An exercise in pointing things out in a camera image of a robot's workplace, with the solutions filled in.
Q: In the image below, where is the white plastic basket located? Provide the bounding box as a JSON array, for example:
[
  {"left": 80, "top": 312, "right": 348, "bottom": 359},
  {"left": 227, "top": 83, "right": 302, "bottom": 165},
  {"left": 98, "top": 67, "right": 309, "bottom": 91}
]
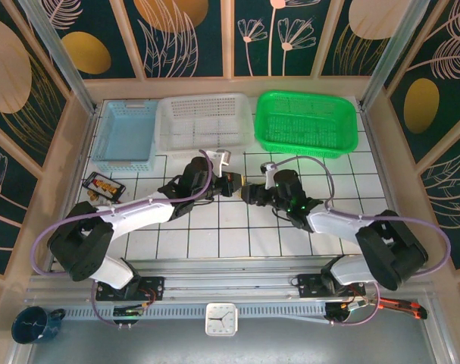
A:
[{"left": 153, "top": 93, "right": 253, "bottom": 159}]

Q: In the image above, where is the green plastic basket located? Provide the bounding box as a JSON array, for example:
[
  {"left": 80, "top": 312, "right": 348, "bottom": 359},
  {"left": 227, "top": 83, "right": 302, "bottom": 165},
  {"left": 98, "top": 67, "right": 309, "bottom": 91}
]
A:
[{"left": 254, "top": 89, "right": 359, "bottom": 160}]

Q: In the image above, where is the light blue plastic basket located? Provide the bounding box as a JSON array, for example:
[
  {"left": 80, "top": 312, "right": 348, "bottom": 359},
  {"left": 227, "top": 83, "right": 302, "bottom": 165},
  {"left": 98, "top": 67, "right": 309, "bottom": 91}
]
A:
[{"left": 91, "top": 99, "right": 159, "bottom": 174}]

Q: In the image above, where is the black case with brass parts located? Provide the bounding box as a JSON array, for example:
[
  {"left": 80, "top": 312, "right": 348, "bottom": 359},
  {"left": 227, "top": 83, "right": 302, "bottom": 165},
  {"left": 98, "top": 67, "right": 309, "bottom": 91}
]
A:
[{"left": 82, "top": 171, "right": 127, "bottom": 202}]

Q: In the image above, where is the white square clock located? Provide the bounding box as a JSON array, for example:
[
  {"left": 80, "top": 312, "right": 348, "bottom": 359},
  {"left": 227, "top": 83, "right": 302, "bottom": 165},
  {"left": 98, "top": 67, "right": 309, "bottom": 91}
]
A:
[{"left": 205, "top": 301, "right": 239, "bottom": 337}]

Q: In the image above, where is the black controller board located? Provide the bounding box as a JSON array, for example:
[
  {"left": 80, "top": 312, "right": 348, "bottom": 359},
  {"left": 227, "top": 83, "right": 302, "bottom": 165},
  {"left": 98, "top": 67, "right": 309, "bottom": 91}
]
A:
[
  {"left": 111, "top": 302, "right": 155, "bottom": 324},
  {"left": 325, "top": 299, "right": 367, "bottom": 323}
]

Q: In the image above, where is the dark blue mug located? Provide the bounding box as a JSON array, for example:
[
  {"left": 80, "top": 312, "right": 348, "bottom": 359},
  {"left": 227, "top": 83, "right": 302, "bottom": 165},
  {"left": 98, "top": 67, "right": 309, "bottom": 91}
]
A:
[{"left": 11, "top": 306, "right": 67, "bottom": 345}]

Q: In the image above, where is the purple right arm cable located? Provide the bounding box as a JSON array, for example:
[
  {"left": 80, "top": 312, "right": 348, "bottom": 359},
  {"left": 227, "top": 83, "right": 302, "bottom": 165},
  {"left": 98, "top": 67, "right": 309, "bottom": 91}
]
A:
[{"left": 267, "top": 155, "right": 452, "bottom": 328}]

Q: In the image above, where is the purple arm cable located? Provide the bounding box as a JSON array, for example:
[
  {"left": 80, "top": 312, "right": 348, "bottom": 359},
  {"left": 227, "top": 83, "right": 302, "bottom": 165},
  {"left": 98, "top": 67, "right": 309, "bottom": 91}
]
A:
[
  {"left": 30, "top": 149, "right": 220, "bottom": 328},
  {"left": 267, "top": 155, "right": 452, "bottom": 328}
]

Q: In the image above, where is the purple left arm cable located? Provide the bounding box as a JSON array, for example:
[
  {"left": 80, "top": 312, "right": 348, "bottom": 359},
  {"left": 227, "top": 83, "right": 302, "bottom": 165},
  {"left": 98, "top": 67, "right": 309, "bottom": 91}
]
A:
[{"left": 30, "top": 149, "right": 220, "bottom": 328}]

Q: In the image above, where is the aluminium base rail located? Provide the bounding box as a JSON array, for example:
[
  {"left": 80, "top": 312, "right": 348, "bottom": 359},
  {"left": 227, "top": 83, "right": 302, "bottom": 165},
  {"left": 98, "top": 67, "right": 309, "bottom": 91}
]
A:
[{"left": 27, "top": 257, "right": 437, "bottom": 304}]

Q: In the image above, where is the grey slotted cable duct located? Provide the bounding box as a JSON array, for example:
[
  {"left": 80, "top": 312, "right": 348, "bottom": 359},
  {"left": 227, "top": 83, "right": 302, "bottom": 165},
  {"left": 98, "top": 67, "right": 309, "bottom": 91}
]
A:
[{"left": 61, "top": 305, "right": 329, "bottom": 320}]

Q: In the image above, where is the aluminium frame post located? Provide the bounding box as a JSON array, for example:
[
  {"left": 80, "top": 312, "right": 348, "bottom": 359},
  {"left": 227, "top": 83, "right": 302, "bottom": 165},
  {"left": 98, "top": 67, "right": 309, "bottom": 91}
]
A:
[
  {"left": 17, "top": 0, "right": 99, "bottom": 113},
  {"left": 358, "top": 0, "right": 443, "bottom": 111}
]

